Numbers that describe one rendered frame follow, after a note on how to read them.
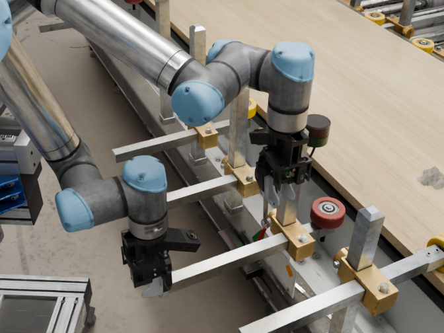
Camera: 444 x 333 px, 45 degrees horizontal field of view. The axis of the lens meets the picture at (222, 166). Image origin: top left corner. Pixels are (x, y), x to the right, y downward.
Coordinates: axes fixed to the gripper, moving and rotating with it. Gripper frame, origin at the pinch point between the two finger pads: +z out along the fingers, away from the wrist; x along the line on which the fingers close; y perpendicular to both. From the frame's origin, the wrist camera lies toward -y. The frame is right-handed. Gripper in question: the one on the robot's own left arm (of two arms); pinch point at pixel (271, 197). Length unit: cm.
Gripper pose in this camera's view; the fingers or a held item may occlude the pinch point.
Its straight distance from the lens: 115.6
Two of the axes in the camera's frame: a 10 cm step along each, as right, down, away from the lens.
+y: 4.5, 5.6, -7.0
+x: 8.9, -2.6, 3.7
